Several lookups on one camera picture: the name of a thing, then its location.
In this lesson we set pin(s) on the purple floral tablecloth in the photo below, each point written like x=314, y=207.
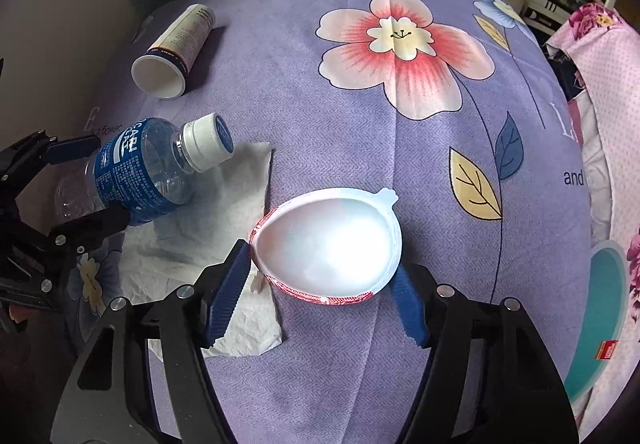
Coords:
x=375, y=123

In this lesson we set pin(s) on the teal plastic bin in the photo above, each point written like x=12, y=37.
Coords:
x=605, y=309

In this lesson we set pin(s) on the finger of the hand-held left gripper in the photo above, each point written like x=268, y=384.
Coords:
x=95, y=226
x=75, y=148

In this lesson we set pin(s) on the white paper cup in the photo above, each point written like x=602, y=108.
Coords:
x=172, y=53

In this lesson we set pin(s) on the clear water bottle blue label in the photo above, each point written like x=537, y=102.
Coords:
x=135, y=173

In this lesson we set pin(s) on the white tissue paper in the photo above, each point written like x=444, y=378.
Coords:
x=200, y=224

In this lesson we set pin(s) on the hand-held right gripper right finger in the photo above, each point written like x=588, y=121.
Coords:
x=407, y=309

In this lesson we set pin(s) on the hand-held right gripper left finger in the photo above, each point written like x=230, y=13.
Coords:
x=225, y=299

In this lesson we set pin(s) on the pink floral blanket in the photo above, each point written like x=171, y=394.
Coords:
x=620, y=88

